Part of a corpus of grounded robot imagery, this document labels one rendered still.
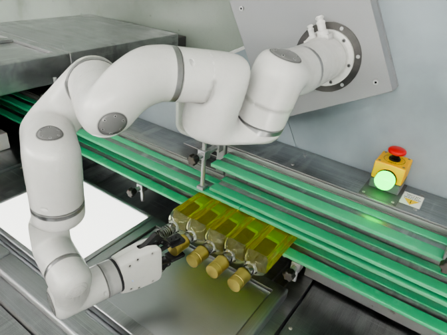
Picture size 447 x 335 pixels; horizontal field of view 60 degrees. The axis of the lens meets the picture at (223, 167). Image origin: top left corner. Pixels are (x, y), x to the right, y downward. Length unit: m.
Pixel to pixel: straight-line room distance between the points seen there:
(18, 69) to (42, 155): 1.03
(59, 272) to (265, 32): 0.70
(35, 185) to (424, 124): 0.80
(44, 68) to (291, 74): 1.18
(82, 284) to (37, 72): 1.05
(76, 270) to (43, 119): 0.28
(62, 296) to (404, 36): 0.86
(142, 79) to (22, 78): 1.11
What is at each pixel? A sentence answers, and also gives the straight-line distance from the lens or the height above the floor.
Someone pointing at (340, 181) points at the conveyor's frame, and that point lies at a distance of 0.98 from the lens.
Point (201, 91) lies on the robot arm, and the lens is 0.60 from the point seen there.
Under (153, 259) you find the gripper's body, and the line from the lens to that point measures 0.88.
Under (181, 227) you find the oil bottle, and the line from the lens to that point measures 1.00.
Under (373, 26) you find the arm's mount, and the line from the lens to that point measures 0.92.
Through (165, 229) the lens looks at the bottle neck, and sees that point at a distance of 0.98.
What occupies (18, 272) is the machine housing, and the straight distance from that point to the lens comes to 1.15.
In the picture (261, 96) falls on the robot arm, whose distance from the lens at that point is 0.67.
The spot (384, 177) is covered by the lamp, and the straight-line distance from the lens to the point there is 0.94.
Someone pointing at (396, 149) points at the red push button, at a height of 0.80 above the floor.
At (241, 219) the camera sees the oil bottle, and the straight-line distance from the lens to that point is 1.00.
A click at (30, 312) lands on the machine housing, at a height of 1.41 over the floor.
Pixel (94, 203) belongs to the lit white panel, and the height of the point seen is 1.06.
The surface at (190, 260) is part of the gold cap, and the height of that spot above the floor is 1.16.
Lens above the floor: 1.68
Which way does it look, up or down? 47 degrees down
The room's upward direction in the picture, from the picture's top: 122 degrees counter-clockwise
